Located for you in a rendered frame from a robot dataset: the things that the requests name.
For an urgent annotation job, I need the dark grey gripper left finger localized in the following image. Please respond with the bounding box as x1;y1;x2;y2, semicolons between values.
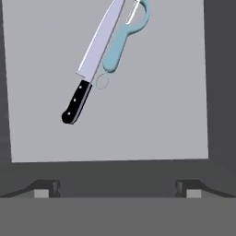
0;179;61;199

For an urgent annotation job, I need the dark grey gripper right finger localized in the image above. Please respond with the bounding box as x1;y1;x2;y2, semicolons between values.
174;179;236;199

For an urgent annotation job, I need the open grey drawer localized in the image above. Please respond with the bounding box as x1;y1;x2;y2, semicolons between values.
0;0;236;197

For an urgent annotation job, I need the light blue vegetable peeler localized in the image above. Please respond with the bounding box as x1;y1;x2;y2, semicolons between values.
96;0;152;90

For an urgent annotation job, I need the black-handled chef's knife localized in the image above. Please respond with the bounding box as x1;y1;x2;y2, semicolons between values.
61;0;126;125

